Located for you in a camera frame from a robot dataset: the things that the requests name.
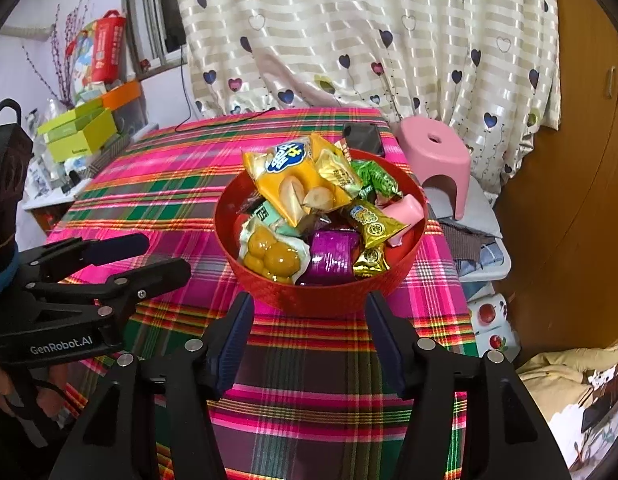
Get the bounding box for clear peanut snack bag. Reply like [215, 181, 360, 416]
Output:
[251, 200, 301, 237]

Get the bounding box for clear yellow egg-yolk pack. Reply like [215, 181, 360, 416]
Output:
[239, 218, 311, 285]

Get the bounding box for yellow chip snack bag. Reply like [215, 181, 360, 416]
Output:
[242, 133, 362, 228]

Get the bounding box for purple snack packet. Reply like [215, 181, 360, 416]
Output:
[300, 230, 360, 286]

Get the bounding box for gold rice bar packet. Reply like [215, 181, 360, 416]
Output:
[344, 198, 411, 249]

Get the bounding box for pink jelly cup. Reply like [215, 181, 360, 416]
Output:
[382, 194, 425, 247]

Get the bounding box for green pea snack bag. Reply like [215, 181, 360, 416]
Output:
[350, 159, 402, 202]

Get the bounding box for dark plum snack packet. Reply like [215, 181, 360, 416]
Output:
[239, 192, 266, 214]

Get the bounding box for person's left hand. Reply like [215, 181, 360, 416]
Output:
[0, 364, 69, 417]

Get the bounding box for white side shelf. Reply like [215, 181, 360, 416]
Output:
[18, 119, 161, 236]

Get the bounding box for lime green box stack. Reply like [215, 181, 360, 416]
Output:
[38, 98, 117, 162]

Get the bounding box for black patterned tray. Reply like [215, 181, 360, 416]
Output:
[85, 132, 131, 178]

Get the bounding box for pink plaid tablecloth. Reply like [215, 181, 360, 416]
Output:
[45, 106, 481, 480]

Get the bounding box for orange storage box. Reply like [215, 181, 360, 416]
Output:
[102, 79, 142, 110]

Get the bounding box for red round plastic basket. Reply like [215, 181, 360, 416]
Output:
[213, 171, 428, 318]

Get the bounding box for red gift bag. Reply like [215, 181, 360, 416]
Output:
[66, 10, 126, 101]

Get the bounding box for wooden wardrobe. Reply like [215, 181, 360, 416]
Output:
[496, 0, 618, 360]

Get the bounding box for dried flower branches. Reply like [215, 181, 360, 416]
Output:
[21, 0, 91, 108]

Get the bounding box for pink plastic stool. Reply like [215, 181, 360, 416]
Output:
[397, 116, 471, 220]

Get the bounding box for black smartphone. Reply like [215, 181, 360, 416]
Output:
[343, 122, 385, 157]

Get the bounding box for heart pattern white curtain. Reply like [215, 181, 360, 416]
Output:
[177, 0, 561, 195]

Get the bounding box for black power cable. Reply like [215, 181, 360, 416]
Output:
[174, 44, 278, 135]

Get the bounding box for window frame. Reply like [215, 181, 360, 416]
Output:
[121, 0, 187, 79]

